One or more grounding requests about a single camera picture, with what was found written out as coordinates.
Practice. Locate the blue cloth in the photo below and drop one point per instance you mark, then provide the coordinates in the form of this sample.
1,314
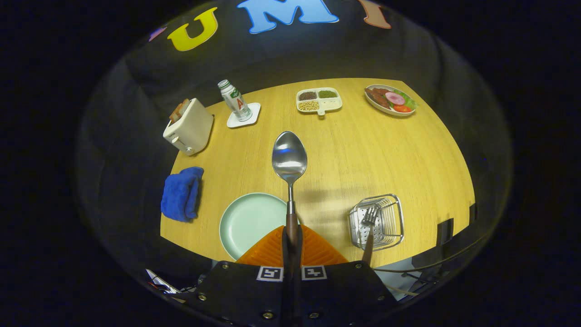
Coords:
181,195

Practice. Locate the white toaster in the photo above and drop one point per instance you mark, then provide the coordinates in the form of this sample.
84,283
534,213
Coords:
193,129

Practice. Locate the pale green plate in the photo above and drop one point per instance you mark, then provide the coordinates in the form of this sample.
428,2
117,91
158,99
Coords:
249,222

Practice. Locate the white divided dish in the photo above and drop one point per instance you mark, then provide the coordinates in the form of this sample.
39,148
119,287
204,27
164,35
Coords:
331,103

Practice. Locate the black table clamp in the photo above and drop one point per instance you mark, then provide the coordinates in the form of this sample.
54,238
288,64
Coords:
473,212
445,231

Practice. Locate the yellow soybeans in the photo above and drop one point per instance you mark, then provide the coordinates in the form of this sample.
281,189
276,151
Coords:
308,106

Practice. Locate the white square coaster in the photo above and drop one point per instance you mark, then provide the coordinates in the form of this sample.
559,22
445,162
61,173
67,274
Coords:
233,123

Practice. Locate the green lettuce leaf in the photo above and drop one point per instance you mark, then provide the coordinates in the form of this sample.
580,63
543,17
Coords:
410,101

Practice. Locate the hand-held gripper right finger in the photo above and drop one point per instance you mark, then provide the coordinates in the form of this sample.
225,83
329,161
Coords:
336,290

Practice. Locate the red tomato slice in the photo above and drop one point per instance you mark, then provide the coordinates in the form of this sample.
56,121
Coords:
402,109

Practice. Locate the green mung beans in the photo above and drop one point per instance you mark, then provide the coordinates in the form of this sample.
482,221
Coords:
327,93

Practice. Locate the white food plate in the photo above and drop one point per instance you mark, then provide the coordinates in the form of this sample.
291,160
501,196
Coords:
383,111

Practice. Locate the brown toast slice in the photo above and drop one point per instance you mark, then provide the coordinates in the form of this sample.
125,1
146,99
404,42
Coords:
185,104
176,114

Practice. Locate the dark red beans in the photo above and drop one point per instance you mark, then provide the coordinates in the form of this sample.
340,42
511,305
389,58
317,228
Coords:
307,96

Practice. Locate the white drink bottle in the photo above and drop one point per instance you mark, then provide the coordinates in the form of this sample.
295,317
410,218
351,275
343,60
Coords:
236,102

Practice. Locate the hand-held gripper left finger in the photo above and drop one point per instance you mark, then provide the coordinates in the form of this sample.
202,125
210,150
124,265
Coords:
254,290

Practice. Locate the brown meat slices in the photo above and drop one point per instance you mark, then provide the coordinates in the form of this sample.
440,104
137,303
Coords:
379,97

